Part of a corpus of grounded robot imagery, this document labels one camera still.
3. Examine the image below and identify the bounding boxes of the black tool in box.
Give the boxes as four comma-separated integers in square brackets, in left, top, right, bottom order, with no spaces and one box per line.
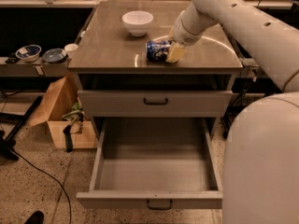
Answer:
[63,115,81,153]

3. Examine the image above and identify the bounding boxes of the grey drawer cabinet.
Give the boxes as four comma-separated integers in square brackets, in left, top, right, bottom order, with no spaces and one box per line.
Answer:
[69,1,242,131]

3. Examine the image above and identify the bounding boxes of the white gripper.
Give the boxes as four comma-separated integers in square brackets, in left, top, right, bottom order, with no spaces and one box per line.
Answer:
[166,10,217,63]

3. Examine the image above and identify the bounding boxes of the black pole on floor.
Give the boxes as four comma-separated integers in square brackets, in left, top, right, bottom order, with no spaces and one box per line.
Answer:
[0,96,42,161]

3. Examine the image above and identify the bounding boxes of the open grey middle drawer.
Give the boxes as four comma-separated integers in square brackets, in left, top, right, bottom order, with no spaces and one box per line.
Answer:
[77,118,222,211]

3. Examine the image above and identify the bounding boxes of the closed grey upper drawer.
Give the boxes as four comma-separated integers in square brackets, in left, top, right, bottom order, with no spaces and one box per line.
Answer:
[78,90,232,118]

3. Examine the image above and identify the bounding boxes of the black shoe lower left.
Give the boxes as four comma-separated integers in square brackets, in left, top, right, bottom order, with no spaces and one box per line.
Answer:
[24,211,44,224]

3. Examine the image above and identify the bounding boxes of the cardboard box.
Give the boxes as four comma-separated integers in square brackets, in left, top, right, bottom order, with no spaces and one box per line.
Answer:
[30,76,96,149]

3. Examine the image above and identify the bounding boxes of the side shelf bench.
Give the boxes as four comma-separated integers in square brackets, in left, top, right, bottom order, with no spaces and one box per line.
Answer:
[0,57,68,77]

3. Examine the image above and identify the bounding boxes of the white paper cup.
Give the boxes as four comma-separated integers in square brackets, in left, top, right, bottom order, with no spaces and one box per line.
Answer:
[64,43,78,59]

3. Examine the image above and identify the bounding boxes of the black floor cable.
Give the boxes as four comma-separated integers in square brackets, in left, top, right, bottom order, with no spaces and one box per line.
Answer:
[8,147,73,224]

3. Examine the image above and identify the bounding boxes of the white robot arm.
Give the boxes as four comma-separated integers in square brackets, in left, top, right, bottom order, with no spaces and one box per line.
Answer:
[171,0,299,224]

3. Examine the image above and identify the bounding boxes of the white bowl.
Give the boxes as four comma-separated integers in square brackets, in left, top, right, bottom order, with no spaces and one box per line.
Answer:
[122,10,153,36]

